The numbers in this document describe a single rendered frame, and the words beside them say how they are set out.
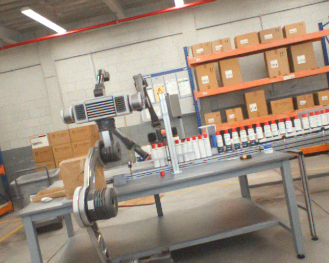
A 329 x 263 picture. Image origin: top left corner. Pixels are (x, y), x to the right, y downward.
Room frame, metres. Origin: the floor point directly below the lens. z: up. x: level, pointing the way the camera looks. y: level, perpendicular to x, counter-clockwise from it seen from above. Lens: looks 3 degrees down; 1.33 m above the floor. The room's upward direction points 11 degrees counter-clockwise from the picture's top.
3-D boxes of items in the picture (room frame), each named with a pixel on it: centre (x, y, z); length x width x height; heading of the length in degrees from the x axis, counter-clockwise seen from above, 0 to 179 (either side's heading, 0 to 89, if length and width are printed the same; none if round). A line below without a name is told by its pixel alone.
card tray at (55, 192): (2.84, 1.02, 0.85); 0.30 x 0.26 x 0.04; 95
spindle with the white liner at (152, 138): (3.21, 0.13, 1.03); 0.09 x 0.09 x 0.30
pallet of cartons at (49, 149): (6.49, 1.87, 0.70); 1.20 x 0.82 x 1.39; 90
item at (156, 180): (3.12, 0.17, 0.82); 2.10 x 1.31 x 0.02; 95
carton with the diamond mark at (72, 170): (2.57, 0.67, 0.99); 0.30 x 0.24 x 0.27; 101
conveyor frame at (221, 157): (2.94, 0.03, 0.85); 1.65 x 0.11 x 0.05; 95
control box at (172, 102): (2.86, -0.09, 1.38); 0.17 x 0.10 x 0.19; 150
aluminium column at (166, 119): (2.80, -0.03, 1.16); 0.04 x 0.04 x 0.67; 5
